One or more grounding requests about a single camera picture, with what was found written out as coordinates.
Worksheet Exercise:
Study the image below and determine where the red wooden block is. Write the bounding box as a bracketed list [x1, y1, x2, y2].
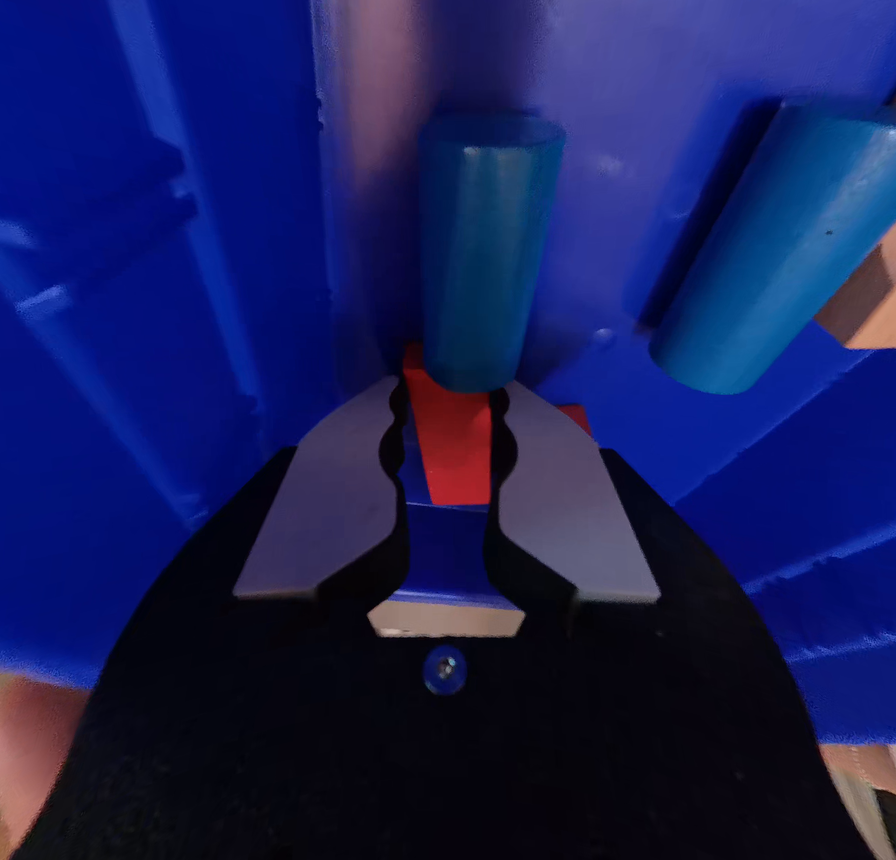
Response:
[556, 403, 596, 442]
[401, 342, 492, 507]

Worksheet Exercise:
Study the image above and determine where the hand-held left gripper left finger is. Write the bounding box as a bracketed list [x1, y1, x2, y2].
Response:
[232, 376, 413, 609]

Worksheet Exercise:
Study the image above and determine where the blue plastic bin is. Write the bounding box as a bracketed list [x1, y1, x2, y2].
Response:
[0, 0, 896, 745]

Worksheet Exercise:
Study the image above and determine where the blue wooden cylinder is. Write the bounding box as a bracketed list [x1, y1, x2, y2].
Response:
[647, 99, 896, 397]
[418, 112, 568, 394]

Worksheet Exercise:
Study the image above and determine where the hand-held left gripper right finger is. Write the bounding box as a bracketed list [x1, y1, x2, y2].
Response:
[483, 380, 662, 608]

